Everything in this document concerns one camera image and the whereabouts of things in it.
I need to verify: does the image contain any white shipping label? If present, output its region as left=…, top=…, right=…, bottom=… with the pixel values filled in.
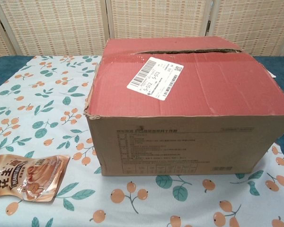
left=127, top=56, right=184, bottom=102

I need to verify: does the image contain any brown and red cardboard box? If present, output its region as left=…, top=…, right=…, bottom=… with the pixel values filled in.
left=83, top=36, right=284, bottom=177

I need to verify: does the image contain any woven bamboo folding screen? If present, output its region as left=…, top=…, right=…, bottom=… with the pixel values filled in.
left=0, top=0, right=284, bottom=60

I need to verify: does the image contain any floral white tablecloth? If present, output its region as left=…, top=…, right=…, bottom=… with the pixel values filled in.
left=0, top=54, right=284, bottom=227

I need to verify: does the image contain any orange peanut butter pouch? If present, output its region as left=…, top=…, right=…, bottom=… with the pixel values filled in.
left=0, top=154, right=71, bottom=203

